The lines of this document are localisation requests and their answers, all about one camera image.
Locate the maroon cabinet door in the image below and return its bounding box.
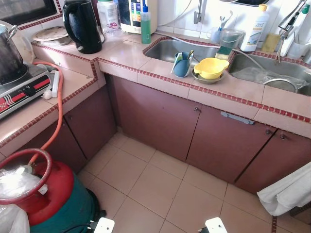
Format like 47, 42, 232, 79
0, 116, 89, 173
106, 74, 202, 162
235, 129, 311, 195
186, 106, 278, 184
65, 85, 117, 160

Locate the black electric kettle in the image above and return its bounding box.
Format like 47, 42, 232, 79
62, 0, 104, 54

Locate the white plastic bag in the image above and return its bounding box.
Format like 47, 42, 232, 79
0, 166, 43, 233

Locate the beige water purifier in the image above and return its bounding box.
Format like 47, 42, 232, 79
118, 0, 158, 34

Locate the chrome pull-out faucet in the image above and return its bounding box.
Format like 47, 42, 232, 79
276, 0, 311, 63

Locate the steel strainer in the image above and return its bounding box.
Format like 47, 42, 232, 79
262, 78, 299, 94

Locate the round wooden board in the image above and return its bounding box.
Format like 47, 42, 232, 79
33, 26, 73, 47

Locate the steel bowl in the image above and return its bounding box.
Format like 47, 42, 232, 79
191, 68, 225, 85

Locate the green dish soap bottle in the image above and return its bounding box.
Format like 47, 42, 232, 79
140, 0, 152, 45

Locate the clear plastic bag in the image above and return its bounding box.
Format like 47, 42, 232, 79
233, 66, 292, 90

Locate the clear plastic utensil container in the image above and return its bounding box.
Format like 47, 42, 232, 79
287, 41, 311, 60

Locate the chrome wall tap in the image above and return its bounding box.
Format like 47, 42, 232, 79
193, 0, 205, 25

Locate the grey cabinet handle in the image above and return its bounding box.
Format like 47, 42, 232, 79
220, 111, 255, 126

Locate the large steel sink basin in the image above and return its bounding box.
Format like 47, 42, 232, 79
227, 50, 311, 96

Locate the yellow plastic bowl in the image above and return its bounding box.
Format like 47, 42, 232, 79
193, 58, 230, 80

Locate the dark window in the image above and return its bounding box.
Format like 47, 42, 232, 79
0, 0, 63, 27

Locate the white toothbrush cup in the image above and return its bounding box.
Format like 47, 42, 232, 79
209, 27, 224, 45

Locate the gas stove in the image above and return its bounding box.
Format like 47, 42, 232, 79
0, 63, 55, 120

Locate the clear plastic small bucket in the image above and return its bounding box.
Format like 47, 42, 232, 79
221, 29, 246, 49

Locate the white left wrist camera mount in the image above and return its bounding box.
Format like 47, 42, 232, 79
92, 217, 116, 233

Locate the blue cup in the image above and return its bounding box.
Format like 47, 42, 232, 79
173, 50, 194, 78

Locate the steel cooking pot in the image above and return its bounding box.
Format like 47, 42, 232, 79
0, 23, 28, 86

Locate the green yellow sponge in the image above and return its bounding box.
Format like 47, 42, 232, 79
215, 46, 234, 61

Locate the clear plastic bottle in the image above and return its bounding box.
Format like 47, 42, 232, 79
96, 0, 121, 34

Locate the small steel sink basin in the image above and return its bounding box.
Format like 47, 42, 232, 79
142, 38, 231, 66

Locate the red gas cylinder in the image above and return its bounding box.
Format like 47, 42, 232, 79
0, 148, 74, 226

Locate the white stove lighter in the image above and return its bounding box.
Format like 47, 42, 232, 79
43, 70, 60, 100

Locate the yellow cleaning cloth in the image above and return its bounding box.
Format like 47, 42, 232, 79
262, 33, 281, 53

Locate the orange gas hose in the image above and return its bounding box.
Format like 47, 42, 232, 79
28, 59, 65, 166

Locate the white detergent bottle yellow cap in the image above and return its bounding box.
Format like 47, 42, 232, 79
241, 4, 271, 52

